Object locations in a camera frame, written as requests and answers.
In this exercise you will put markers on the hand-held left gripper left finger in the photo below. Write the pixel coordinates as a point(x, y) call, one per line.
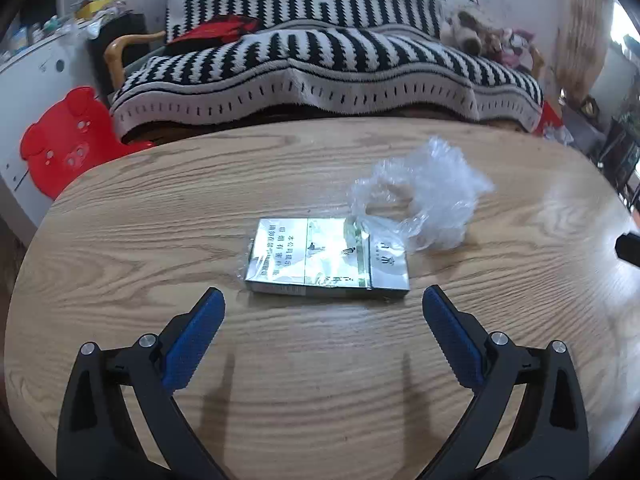
point(192, 350)

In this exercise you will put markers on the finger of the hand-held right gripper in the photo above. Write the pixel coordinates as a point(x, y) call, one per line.
point(629, 249)

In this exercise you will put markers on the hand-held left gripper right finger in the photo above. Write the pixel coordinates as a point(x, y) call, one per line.
point(452, 345)

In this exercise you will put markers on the green cigarette pack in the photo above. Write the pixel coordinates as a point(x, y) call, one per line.
point(300, 260)

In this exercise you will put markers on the black wooden chair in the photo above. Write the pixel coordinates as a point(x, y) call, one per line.
point(620, 150)

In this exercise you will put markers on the clear plastic bag of items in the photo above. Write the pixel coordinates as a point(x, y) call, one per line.
point(560, 136)

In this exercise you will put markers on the crumpled clear plastic wrap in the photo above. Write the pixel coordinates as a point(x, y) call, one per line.
point(440, 200)

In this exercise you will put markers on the wooden sofa armrest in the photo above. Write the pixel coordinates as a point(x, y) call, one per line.
point(538, 60)
point(117, 50)

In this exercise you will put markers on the beige patterned curtain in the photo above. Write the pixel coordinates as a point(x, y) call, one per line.
point(580, 25)

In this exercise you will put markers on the pink cloth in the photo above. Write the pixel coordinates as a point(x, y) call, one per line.
point(515, 45)

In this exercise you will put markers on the red pig-shaped plastic stool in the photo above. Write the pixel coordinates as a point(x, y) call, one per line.
point(65, 140)

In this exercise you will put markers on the brown white stuffed toy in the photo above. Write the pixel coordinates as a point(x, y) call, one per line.
point(465, 27)

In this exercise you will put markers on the white cabinet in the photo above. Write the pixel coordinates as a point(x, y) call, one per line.
point(30, 85)

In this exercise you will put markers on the black white striped sofa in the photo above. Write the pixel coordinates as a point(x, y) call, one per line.
point(325, 60)

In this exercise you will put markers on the red cloth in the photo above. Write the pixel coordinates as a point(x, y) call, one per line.
point(220, 30)

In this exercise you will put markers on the yellow green packets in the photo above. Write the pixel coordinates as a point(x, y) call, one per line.
point(95, 5)

